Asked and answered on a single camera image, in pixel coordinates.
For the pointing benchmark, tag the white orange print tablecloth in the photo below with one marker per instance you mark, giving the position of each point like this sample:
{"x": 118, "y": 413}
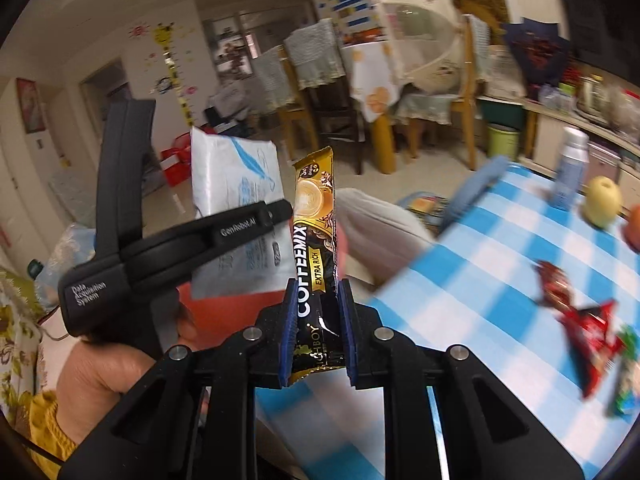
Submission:
{"x": 370, "y": 85}

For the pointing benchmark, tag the white printed sack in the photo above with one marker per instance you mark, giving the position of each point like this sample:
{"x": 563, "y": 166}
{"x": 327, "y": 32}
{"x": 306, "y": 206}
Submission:
{"x": 505, "y": 72}

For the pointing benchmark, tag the wooden chair with knitted cover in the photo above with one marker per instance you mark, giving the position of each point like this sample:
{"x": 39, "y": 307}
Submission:
{"x": 272, "y": 80}
{"x": 315, "y": 55}

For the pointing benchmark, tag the white plastic packet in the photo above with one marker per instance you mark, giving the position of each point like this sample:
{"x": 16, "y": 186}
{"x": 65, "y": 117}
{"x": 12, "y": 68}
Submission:
{"x": 225, "y": 170}

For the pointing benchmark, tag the red apple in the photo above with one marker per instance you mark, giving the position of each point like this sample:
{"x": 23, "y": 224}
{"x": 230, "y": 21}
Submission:
{"x": 632, "y": 230}

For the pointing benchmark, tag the glass kettle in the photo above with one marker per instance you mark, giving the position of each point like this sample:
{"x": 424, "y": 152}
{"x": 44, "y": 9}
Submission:
{"x": 591, "y": 92}

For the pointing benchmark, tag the white mesh food cover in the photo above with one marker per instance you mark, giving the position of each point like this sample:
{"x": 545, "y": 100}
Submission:
{"x": 425, "y": 35}

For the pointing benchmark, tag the white milk bottle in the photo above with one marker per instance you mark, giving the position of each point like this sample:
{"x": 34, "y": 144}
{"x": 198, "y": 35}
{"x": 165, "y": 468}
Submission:
{"x": 569, "y": 170}

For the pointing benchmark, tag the giraffe height wall sticker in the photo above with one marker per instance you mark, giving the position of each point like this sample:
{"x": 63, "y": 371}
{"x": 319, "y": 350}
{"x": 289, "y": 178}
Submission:
{"x": 170, "y": 65}

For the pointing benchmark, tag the blue padded chair back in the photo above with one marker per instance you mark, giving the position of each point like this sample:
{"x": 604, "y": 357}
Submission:
{"x": 470, "y": 190}

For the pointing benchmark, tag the framed wall picture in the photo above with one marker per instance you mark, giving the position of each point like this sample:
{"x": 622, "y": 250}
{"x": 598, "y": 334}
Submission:
{"x": 31, "y": 105}

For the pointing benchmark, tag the wooden chair with lace seat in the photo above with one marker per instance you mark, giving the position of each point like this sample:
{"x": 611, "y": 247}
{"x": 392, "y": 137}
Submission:
{"x": 472, "y": 110}

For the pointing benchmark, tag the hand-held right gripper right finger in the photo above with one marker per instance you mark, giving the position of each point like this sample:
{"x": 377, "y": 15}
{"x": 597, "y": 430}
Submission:
{"x": 347, "y": 340}

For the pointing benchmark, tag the grey padded stool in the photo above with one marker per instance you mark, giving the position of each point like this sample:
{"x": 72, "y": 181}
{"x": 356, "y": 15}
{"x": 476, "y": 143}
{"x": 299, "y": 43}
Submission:
{"x": 380, "y": 235}

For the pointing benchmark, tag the red gift box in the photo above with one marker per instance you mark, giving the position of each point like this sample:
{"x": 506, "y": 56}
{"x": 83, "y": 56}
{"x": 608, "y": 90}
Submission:
{"x": 175, "y": 162}

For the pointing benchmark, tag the cartoon print seat cushion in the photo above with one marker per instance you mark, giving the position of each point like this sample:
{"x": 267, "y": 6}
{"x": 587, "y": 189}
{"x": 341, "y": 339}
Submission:
{"x": 422, "y": 206}

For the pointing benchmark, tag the wooden dining table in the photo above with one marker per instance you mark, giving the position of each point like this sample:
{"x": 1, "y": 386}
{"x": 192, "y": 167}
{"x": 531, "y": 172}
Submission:
{"x": 382, "y": 145}

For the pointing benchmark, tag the gold coffee stick sachet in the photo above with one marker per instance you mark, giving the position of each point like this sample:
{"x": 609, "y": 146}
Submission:
{"x": 312, "y": 240}

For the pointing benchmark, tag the red crumpled snack wrapper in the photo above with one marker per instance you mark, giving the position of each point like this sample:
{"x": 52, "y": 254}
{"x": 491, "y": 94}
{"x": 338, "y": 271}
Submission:
{"x": 555, "y": 285}

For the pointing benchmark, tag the cream television cabinet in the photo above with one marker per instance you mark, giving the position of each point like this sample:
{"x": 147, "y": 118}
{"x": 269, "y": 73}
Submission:
{"x": 550, "y": 120}

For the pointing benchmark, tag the blue checked tablecloth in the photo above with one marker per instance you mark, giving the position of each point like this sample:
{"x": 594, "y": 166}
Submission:
{"x": 475, "y": 310}

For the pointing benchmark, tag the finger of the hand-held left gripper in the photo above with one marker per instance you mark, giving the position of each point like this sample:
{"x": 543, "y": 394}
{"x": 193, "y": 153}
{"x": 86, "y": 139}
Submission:
{"x": 277, "y": 215}

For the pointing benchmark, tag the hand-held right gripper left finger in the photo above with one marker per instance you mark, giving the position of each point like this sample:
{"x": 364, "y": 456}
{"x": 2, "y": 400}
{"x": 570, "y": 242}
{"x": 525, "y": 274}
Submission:
{"x": 289, "y": 340}

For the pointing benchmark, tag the red black snack wrapper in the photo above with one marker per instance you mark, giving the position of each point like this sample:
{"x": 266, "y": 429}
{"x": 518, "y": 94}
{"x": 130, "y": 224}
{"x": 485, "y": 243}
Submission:
{"x": 592, "y": 340}

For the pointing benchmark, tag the floral sofa cover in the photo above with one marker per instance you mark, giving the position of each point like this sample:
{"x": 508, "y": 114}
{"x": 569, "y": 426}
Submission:
{"x": 17, "y": 340}

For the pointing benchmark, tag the green waste bin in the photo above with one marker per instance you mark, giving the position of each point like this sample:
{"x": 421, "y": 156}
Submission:
{"x": 502, "y": 142}

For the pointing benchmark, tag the yellow pear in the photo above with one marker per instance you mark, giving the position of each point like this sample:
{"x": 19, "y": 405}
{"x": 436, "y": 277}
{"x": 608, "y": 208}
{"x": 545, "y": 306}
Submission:
{"x": 602, "y": 202}

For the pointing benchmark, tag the dark blue flower bouquet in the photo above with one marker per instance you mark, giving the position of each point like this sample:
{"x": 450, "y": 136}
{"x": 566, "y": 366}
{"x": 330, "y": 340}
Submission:
{"x": 537, "y": 52}

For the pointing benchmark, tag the person's left hand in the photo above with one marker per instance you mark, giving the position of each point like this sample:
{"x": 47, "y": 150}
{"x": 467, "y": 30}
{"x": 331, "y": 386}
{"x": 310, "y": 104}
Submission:
{"x": 100, "y": 375}

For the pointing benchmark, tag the green yellow snack packet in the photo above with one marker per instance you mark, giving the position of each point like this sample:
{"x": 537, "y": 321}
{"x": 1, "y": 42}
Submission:
{"x": 625, "y": 380}

